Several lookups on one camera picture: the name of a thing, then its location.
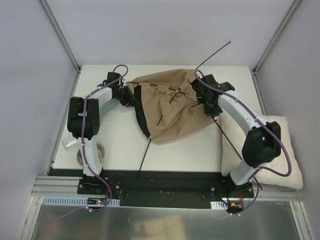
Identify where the white fluffy cushion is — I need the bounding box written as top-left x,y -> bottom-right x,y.
220,112 -> 303,190

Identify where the steel pet bowl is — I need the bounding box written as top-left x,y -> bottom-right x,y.
76,142 -> 105,167

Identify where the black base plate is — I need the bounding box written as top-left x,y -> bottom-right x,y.
48,168 -> 257,213

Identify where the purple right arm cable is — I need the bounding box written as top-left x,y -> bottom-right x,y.
194,69 -> 293,217

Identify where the clear plastic cup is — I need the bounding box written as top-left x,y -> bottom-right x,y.
61,136 -> 77,150

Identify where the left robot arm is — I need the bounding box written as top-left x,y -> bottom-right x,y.
67,71 -> 137,195

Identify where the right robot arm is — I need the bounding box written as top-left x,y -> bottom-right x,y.
191,70 -> 281,198

